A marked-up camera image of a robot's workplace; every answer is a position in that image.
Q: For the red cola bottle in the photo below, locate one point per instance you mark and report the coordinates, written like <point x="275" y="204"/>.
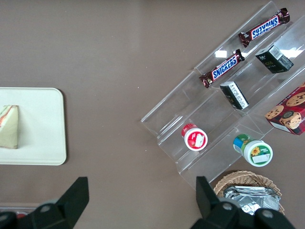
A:
<point x="20" y="215"/>

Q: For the red lidded snack cup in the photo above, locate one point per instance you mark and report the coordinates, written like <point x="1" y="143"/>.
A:
<point x="195" y="139"/>

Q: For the red chocolate chip cookie box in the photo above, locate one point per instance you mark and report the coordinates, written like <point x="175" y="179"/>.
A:
<point x="289" y="112"/>

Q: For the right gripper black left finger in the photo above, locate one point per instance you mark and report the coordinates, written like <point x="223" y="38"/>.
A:
<point x="69" y="205"/>

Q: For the small black carton box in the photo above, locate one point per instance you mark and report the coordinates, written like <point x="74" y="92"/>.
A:
<point x="274" y="59"/>
<point x="234" y="95"/>

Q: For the cream rectangular serving tray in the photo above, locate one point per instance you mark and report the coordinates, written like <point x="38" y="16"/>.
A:
<point x="40" y="124"/>

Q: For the triangular sandwich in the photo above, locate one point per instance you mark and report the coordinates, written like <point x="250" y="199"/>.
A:
<point x="9" y="128"/>

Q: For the clear acrylic stepped shelf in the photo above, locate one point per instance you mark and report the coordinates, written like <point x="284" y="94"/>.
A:
<point x="181" y="100"/>

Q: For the snickers chocolate bar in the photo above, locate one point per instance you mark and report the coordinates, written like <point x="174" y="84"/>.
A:
<point x="264" y="27"/>
<point x="222" y="69"/>

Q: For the light oval wicker basket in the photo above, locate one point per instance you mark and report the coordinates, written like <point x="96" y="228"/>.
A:
<point x="240" y="176"/>

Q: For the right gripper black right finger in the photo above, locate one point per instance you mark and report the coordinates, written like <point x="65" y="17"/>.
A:
<point x="209" y="210"/>

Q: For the aluminium foil container stack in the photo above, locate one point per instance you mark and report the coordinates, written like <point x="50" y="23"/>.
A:
<point x="250" y="198"/>

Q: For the green lidded snack cup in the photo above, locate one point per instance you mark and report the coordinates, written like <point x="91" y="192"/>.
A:
<point x="256" y="152"/>

